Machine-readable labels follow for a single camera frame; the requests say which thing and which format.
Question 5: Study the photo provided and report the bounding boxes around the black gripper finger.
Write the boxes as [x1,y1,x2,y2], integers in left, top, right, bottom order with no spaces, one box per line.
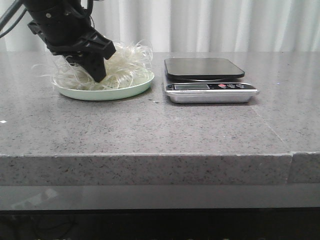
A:
[65,52,106,83]
[48,31,116,60]

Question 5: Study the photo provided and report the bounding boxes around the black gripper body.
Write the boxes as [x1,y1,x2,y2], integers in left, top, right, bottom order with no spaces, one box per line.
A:
[26,4,98,56]

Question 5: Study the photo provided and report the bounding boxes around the white vermicelli noodle bundle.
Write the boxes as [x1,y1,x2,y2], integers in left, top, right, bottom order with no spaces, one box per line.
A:
[31,39,153,91]

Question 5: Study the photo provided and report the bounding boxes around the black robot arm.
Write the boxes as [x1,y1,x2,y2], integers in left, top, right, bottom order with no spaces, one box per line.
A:
[22,0,116,83]

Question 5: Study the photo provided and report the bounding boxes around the light green round plate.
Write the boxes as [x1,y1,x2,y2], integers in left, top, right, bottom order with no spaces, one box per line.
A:
[57,69,155,101]

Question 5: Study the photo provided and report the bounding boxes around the white pleated curtain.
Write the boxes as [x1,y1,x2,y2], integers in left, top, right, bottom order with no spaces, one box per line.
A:
[0,0,320,53]

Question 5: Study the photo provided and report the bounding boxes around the black silver kitchen scale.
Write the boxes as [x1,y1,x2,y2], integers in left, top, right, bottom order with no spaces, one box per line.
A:
[163,57,259,104]

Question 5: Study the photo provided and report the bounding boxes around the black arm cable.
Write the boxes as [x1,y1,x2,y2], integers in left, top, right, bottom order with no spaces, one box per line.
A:
[0,0,28,39]

